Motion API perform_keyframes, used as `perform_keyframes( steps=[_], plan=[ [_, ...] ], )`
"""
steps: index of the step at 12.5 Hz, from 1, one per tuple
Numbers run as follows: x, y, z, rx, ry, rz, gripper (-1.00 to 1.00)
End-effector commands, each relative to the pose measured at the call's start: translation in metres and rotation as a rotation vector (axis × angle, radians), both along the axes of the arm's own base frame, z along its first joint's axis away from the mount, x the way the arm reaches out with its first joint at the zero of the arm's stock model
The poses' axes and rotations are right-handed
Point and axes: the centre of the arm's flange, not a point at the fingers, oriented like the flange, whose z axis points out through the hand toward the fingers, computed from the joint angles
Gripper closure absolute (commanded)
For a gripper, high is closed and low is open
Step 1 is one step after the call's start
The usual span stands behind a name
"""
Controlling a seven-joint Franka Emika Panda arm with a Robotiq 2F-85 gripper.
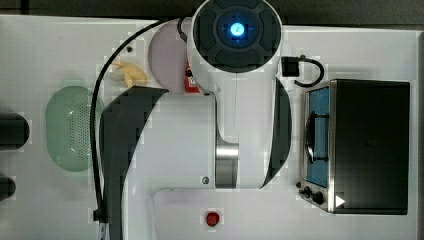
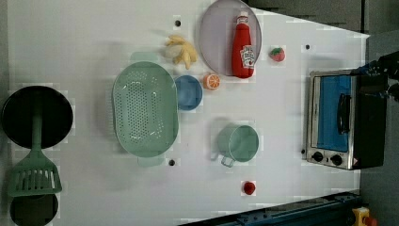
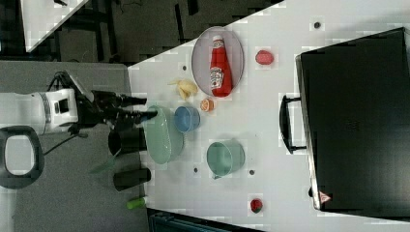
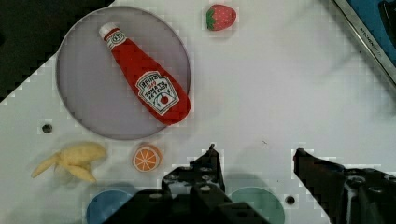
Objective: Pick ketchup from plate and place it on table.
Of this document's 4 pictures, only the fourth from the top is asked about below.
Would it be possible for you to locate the blue bowl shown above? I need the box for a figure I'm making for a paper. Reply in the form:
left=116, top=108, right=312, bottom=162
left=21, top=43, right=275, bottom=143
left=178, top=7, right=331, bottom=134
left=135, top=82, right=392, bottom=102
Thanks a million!
left=86, top=189, right=133, bottom=224

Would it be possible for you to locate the plush peeled banana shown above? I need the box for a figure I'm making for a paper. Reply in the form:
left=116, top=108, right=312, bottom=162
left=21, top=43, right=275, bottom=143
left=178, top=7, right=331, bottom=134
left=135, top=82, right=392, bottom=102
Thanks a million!
left=31, top=142, right=106, bottom=182

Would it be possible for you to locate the red plush ketchup bottle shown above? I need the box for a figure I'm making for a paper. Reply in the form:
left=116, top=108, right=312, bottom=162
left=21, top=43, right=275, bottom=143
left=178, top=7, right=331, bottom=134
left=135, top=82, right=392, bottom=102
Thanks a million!
left=99, top=22, right=191, bottom=126

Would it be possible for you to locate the green cup with handle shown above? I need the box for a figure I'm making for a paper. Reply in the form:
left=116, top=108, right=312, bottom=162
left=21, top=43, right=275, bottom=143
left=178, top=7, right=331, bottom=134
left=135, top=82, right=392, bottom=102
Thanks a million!
left=230, top=187, right=285, bottom=224

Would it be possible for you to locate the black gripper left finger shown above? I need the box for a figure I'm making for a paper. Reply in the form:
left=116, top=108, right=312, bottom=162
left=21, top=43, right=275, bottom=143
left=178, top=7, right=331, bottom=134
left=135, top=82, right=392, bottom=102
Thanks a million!
left=162, top=144, right=225, bottom=198

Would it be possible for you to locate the plush orange slice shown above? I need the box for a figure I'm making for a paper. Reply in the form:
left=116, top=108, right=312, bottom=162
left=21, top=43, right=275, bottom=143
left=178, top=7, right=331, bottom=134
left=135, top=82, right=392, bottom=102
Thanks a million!
left=132, top=144, right=163, bottom=173

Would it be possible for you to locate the grey round plate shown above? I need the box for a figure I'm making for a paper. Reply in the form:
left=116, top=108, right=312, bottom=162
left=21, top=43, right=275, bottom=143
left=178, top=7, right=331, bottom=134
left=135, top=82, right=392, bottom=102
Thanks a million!
left=56, top=7, right=191, bottom=140

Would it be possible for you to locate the plush strawberry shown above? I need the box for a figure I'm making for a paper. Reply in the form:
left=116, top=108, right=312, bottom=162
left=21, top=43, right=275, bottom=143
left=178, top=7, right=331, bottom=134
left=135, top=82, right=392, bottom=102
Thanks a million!
left=205, top=4, right=236, bottom=31

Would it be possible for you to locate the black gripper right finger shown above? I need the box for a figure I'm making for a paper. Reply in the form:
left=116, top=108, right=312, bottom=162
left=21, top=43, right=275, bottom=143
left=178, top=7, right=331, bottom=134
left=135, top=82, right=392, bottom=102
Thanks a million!
left=293, top=148, right=396, bottom=224

